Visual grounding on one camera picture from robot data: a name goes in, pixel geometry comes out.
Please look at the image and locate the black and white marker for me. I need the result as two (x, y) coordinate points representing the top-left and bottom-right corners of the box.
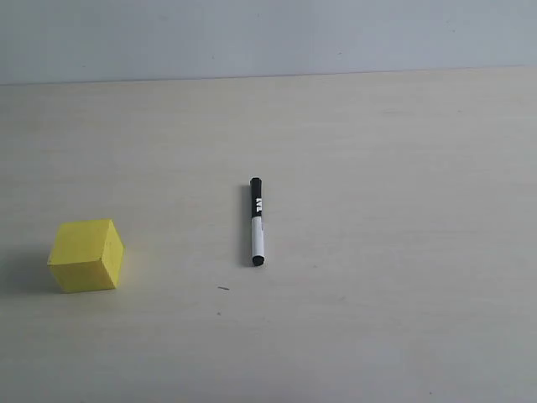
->
(250, 177), (265, 267)

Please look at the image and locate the yellow cube block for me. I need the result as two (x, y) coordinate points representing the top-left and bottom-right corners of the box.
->
(47, 219), (125, 293)

